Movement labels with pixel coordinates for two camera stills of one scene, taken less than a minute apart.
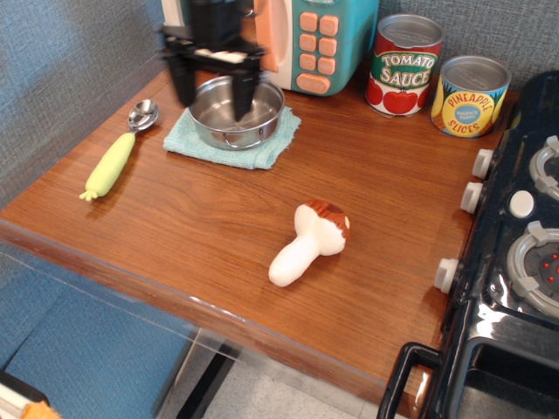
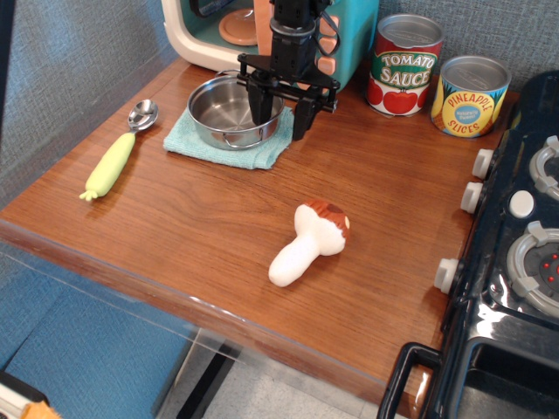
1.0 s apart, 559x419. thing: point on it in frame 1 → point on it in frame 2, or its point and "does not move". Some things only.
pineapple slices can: (469, 95) does not move
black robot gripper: (214, 34) → (292, 68)
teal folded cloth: (182, 138) does not move
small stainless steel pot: (214, 116) does not move
